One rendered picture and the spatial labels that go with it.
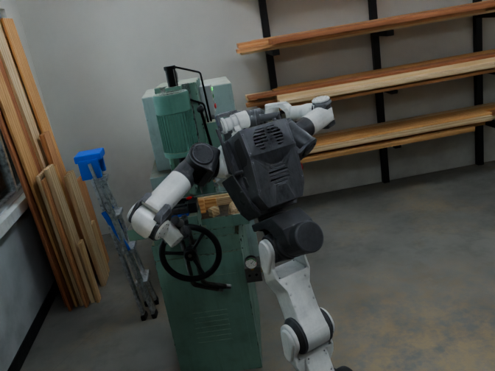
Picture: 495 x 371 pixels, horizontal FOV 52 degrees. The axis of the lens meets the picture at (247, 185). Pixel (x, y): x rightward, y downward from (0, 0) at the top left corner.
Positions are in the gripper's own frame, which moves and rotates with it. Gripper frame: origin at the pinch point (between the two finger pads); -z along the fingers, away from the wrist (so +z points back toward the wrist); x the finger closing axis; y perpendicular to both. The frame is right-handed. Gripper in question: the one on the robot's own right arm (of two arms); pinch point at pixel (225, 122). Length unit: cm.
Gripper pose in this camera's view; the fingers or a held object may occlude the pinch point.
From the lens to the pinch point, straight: 242.5
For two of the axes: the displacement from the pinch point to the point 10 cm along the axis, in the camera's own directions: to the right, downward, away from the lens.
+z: 9.9, -1.5, -0.4
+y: 1.2, 5.5, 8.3
